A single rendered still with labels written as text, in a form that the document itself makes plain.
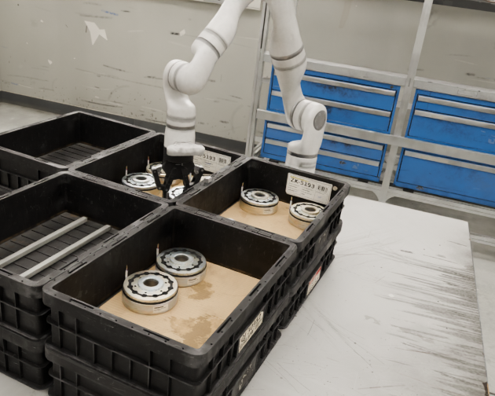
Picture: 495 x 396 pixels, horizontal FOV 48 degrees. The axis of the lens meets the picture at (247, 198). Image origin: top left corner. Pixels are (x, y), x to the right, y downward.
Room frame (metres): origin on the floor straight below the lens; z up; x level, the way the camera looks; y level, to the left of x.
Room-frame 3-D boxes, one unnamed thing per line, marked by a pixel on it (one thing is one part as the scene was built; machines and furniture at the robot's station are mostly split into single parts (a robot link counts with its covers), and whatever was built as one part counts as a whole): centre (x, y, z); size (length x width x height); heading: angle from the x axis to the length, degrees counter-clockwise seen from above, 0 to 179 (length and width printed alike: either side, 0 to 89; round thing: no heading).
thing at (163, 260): (0.98, 0.12, 0.86); 0.10 x 0.10 x 0.01
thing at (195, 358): (0.85, 0.10, 0.92); 0.40 x 0.30 x 0.02; 158
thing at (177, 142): (1.28, 0.18, 1.02); 0.11 x 0.09 x 0.06; 23
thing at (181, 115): (1.30, 0.19, 1.12); 0.09 x 0.07 x 0.15; 44
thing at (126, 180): (1.36, 0.29, 0.86); 0.10 x 0.10 x 0.01
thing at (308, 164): (1.58, -0.15, 0.83); 0.09 x 0.09 x 0.17; 87
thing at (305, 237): (1.22, -0.05, 0.92); 0.40 x 0.30 x 0.02; 158
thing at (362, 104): (3.08, -0.39, 0.60); 0.72 x 0.03 x 0.56; 75
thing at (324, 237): (1.22, -0.05, 0.87); 0.40 x 0.30 x 0.11; 158
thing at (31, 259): (0.96, 0.38, 0.87); 0.40 x 0.30 x 0.11; 158
